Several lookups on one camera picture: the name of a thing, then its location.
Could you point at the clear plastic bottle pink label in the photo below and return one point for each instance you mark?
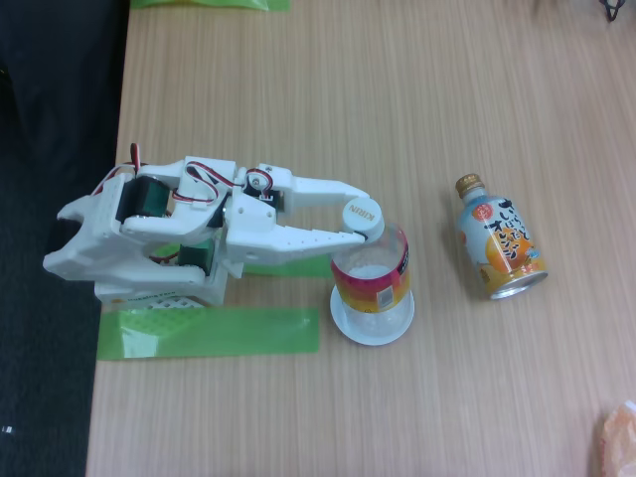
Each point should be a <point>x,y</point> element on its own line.
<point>362,218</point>

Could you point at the orange juice bottle can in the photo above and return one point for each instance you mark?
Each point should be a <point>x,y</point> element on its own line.
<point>502,243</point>

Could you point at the green tape strip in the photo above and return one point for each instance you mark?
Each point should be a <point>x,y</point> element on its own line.
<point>298,268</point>
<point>223,333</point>

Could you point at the small white round plate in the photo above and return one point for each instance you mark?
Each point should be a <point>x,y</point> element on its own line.
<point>372,343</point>

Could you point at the green plastic bag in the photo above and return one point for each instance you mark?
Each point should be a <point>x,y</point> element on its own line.
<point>208,4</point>

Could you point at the small white object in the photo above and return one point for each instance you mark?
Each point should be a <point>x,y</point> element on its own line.
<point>7,430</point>

